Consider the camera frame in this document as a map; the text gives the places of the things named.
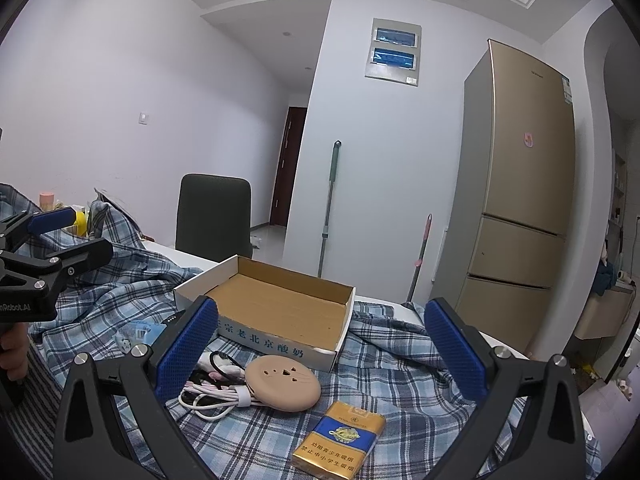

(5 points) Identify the blue packet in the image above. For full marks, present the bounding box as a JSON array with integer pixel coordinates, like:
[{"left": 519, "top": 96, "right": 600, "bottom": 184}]
[{"left": 114, "top": 321, "right": 166, "bottom": 354}]

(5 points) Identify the white charging cable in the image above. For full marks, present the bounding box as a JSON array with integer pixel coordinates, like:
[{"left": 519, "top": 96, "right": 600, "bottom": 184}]
[{"left": 178, "top": 378, "right": 264, "bottom": 422}]

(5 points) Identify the black cable with white plush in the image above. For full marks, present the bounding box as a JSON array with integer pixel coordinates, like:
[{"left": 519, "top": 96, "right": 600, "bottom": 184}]
[{"left": 192, "top": 350, "right": 248, "bottom": 385}]

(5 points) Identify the round tan cat hand warmer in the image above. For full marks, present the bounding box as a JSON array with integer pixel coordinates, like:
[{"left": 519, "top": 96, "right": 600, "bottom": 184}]
[{"left": 245, "top": 356, "right": 321, "bottom": 413}]

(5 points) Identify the yellow cigarette pack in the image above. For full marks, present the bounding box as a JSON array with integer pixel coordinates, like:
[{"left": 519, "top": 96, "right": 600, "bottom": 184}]
[{"left": 292, "top": 401, "right": 386, "bottom": 480}]

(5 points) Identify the person's left hand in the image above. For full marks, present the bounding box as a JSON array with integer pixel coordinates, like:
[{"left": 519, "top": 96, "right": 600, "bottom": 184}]
[{"left": 0, "top": 323, "right": 29, "bottom": 382}]

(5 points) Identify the pink cup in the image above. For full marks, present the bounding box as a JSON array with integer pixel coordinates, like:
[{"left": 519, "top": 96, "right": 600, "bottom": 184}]
[{"left": 39, "top": 192, "right": 55, "bottom": 212}]

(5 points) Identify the dark office chair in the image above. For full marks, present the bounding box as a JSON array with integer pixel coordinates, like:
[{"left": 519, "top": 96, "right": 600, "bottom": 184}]
[{"left": 175, "top": 174, "right": 253, "bottom": 262}]

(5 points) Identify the blue plaid cloth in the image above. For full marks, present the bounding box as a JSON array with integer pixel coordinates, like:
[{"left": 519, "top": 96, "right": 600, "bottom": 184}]
[{"left": 0, "top": 182, "right": 601, "bottom": 480}]

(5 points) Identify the white cardboard tray box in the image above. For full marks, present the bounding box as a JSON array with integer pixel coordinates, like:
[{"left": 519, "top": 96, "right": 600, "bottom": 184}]
[{"left": 174, "top": 256, "right": 356, "bottom": 372}]

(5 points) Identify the gold refrigerator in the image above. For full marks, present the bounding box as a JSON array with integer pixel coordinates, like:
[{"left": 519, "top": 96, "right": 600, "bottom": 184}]
[{"left": 431, "top": 39, "right": 575, "bottom": 353}]

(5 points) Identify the dark red door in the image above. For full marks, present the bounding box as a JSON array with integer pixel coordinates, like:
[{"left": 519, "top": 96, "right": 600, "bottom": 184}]
[{"left": 269, "top": 106, "right": 307, "bottom": 226}]

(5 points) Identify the grey electrical panel box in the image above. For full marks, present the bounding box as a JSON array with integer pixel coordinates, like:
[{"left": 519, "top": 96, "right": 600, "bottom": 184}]
[{"left": 364, "top": 18, "right": 422, "bottom": 87}]

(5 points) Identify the green mop handle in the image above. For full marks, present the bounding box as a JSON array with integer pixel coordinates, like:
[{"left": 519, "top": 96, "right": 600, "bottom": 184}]
[{"left": 317, "top": 140, "right": 342, "bottom": 278}]

